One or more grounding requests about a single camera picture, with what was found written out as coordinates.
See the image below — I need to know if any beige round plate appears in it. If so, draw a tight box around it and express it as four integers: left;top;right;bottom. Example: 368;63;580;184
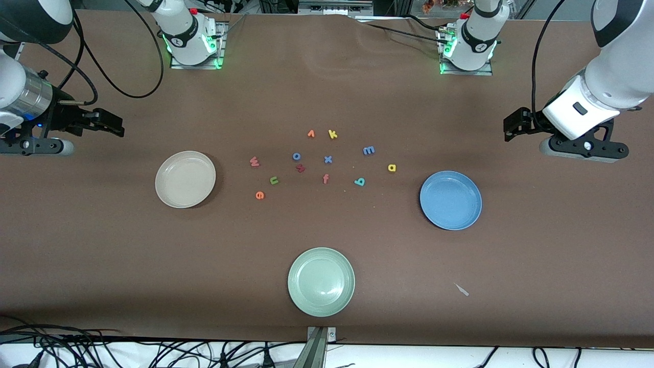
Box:
155;151;217;209

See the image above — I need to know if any blue round plate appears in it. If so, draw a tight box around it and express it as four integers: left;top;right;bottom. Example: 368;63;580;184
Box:
419;171;482;231

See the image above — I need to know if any orange dried plant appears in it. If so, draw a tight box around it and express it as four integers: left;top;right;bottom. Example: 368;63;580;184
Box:
422;0;473;13

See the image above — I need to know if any brown table cover sheet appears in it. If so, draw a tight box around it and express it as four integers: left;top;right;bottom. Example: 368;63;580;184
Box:
0;9;654;349

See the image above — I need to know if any pale green round plate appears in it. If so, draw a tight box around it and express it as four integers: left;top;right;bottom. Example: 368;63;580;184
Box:
287;247;356;317

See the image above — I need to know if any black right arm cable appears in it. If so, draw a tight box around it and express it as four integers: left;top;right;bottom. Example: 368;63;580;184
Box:
31;0;165;109

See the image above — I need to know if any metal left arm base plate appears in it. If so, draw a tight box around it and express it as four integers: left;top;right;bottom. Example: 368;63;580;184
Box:
439;28;494;76

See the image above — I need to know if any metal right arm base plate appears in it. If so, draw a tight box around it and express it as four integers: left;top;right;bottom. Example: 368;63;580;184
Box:
170;21;227;70

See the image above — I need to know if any black cable on table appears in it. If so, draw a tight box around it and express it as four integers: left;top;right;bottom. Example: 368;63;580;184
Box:
350;14;451;41

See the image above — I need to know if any black floor cable tangle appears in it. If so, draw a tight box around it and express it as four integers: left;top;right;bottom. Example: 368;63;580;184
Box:
0;316;307;368

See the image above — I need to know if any silver aluminium frame rail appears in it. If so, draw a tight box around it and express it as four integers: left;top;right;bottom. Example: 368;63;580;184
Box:
298;0;373;15

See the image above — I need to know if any metal table edge bracket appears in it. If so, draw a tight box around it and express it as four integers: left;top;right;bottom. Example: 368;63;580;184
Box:
294;326;337;368

